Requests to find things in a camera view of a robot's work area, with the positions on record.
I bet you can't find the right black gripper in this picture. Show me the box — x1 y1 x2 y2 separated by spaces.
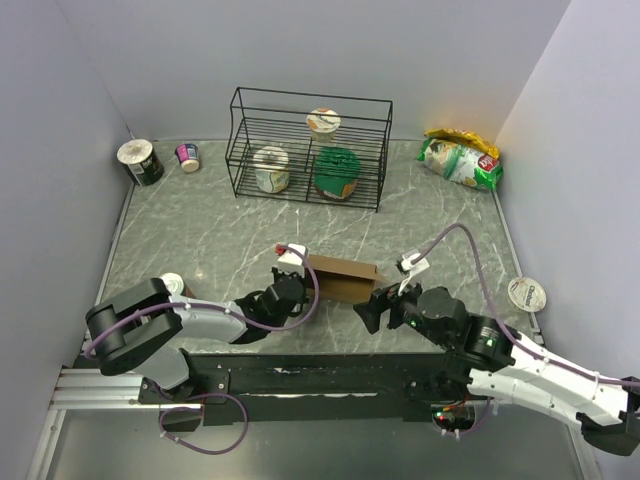
352 271 451 349

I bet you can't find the brown cardboard box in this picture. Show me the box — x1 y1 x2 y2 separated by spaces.
308 255 386 305

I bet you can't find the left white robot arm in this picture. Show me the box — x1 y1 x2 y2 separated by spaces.
85 268 308 402

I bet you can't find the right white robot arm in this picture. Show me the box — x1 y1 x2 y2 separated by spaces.
353 285 639 456

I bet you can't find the metal tin can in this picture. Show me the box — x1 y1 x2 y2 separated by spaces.
159 272 195 298

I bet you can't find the white yellow cup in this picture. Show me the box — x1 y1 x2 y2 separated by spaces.
252 146 290 194

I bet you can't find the green lid jar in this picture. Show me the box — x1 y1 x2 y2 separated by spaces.
313 147 360 201

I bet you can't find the white lidded cup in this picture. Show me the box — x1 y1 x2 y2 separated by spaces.
508 276 547 313

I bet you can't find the green chips bag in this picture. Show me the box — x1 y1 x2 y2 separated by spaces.
416 137 503 190

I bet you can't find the orange yogurt cup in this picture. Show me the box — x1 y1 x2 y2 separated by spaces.
306 108 342 144

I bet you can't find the small purple yogurt cup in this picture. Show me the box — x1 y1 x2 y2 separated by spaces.
175 143 200 173

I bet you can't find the yellow chips bag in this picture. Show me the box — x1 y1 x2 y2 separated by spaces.
424 128 500 159

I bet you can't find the black can white lid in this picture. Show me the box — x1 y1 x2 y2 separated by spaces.
117 139 164 186

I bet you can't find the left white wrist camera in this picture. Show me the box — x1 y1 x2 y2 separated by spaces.
275 243 308 276

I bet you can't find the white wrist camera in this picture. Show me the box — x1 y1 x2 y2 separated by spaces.
396 250 430 294
275 243 308 276

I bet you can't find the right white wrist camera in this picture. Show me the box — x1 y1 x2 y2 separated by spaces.
396 250 430 294

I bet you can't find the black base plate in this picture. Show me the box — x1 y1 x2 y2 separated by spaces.
138 353 491 434

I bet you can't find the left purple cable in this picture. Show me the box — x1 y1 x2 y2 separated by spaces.
83 244 321 456

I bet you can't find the black wire rack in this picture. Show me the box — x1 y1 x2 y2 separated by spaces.
225 87 394 211

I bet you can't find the aluminium rail frame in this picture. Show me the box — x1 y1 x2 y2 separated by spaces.
27 368 603 479

